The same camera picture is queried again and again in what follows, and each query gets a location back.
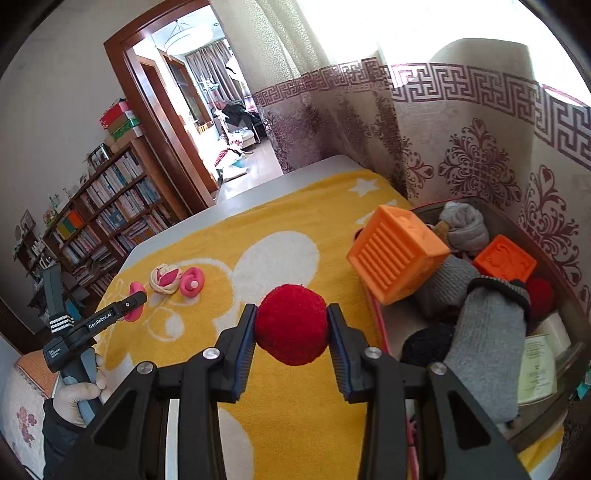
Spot cream and pink fabric roll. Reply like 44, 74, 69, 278
149, 263, 182, 295

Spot pile of clothes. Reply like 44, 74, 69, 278
215, 99, 262, 139

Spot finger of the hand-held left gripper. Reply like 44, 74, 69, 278
108, 291, 148, 321

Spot round ceiling lamp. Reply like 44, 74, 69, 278
165, 21, 213, 54

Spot light orange ribbed cube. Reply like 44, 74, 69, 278
347, 205, 451, 305

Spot green cardboard box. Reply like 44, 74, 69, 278
111, 117, 140, 139

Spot person's left forearm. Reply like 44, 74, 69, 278
41, 399, 98, 480

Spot grey-brown room curtain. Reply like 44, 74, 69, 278
185, 39, 243, 102

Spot wooden door frame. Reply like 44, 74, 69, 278
104, 0, 222, 213

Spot yellow and white blanket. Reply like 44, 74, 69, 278
95, 168, 566, 480

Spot red tin box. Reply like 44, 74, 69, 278
353, 196, 591, 457

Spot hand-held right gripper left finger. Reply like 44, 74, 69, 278
65, 302, 258, 480

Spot floral white quilt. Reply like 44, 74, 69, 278
0, 351, 61, 457

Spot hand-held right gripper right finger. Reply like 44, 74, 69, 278
325, 302, 532, 480

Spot patterned beige curtain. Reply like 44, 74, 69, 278
210, 0, 591, 333

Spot red pom-pom ball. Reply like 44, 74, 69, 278
526, 278, 556, 319
255, 285, 329, 366

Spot grey sock with black cuff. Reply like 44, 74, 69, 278
445, 277, 531, 423

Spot wooden bookshelf with books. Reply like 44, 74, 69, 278
44, 138, 185, 296

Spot paper leaflets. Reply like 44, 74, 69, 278
517, 314, 571, 404

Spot grey knitted sock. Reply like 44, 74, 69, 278
416, 256, 481, 319
438, 200, 489, 252

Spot person's left hand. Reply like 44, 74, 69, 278
52, 353, 108, 423

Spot brown cardboard box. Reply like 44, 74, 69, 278
105, 127, 145, 151

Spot orange cat-embossed rubber cube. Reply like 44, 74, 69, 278
473, 235, 537, 282

